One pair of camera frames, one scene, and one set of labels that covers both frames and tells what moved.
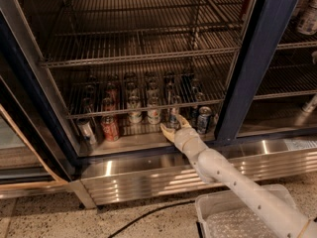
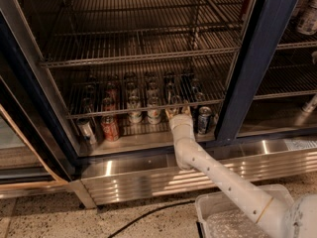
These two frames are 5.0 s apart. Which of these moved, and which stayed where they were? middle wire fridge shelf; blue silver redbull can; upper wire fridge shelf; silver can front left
Moved: blue silver redbull can
Stayed: middle wire fridge shelf; upper wire fridge shelf; silver can front left
